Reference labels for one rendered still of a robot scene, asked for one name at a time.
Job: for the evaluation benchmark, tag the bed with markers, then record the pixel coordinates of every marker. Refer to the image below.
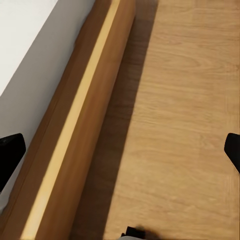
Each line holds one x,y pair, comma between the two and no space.
59,61

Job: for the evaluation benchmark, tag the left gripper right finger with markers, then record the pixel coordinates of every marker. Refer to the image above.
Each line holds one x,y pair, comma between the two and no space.
232,149

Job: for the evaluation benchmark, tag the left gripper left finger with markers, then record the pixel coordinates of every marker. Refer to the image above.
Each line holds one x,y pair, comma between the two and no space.
12,150

